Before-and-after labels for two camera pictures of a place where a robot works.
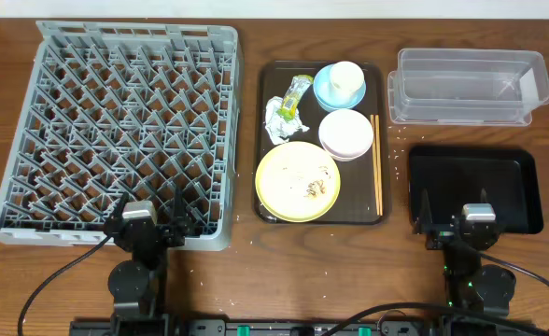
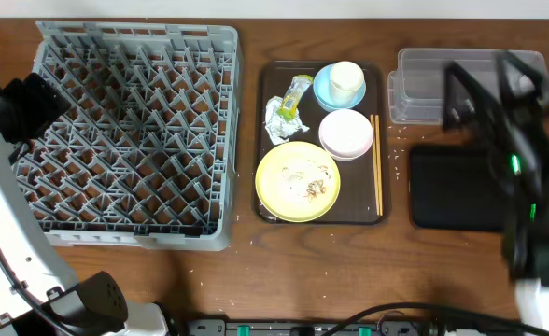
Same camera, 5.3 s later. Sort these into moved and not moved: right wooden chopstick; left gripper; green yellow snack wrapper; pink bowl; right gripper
Moved: right gripper; left gripper
Not moved: pink bowl; green yellow snack wrapper; right wooden chopstick
